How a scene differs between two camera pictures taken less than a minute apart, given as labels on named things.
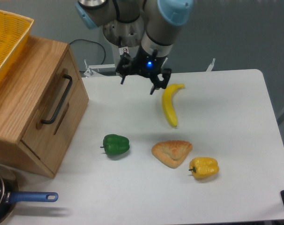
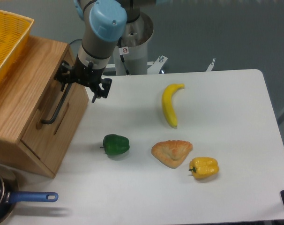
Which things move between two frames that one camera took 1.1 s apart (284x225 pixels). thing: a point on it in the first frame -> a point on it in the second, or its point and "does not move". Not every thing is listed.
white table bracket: x=211 y=66 does not move
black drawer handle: x=65 y=97 does not move
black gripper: x=145 y=65 -> x=87 y=75
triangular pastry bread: x=172 y=153 does not move
